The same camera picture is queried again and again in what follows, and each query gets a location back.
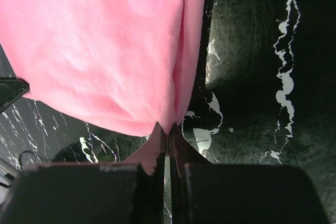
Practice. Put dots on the pink t shirt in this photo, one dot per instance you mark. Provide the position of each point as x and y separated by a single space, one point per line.
123 65

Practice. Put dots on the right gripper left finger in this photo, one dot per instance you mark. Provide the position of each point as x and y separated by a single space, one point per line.
126 192

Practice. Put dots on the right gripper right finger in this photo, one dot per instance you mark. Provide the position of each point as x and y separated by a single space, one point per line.
203 192

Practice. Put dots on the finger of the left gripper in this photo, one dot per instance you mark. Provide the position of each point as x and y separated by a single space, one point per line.
11 90

